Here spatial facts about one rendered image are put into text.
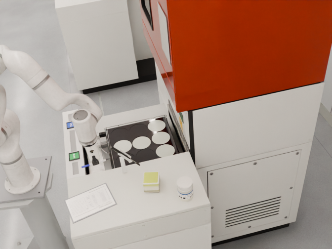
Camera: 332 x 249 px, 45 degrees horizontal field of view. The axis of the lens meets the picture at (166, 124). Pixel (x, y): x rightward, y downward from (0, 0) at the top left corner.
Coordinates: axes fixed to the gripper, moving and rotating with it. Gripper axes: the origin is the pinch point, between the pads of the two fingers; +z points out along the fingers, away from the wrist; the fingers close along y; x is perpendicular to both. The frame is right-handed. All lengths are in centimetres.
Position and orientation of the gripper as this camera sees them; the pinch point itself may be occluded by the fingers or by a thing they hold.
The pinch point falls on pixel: (95, 160)
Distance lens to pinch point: 196.9
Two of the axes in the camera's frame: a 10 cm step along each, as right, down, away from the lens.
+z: 0.6, 6.7, 7.4
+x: -9.4, 2.9, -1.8
